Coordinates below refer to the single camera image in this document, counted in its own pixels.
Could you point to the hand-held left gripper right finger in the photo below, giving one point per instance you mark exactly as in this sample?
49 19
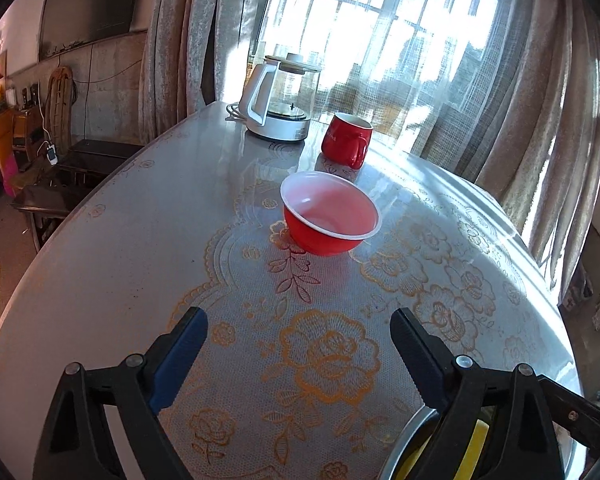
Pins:
420 360

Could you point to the lace-pattern tablecloth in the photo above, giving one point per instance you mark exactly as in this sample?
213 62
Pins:
130 235

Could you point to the pink bag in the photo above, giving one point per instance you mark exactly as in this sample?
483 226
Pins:
9 175

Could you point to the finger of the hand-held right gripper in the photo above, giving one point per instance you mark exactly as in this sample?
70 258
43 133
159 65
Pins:
585 420

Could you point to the stainless steel bowl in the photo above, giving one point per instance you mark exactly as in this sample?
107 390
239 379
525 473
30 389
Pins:
405 440

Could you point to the white phone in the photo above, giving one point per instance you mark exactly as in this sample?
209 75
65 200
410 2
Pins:
51 155

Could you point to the white glass electric kettle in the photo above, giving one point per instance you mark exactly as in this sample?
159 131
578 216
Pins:
280 130

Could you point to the red mug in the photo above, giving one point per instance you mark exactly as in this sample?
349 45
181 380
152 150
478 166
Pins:
340 140

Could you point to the dark wooden side table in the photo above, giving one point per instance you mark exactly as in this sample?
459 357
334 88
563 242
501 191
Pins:
80 160

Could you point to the beige velvet curtain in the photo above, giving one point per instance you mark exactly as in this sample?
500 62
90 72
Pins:
190 35
545 110

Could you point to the white sheer curtain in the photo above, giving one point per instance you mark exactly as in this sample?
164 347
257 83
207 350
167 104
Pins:
380 35

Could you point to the yellow plastic bowl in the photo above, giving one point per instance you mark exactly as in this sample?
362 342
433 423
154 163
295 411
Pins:
477 445

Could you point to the bamboo chair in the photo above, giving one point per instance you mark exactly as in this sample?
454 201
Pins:
60 105

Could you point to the wall television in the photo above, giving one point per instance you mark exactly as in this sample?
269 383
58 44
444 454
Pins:
90 5

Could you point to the red plastic bowl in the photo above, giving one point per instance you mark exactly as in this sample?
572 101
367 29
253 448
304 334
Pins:
320 240

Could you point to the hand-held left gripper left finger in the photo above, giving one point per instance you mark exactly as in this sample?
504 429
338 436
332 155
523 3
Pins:
180 360

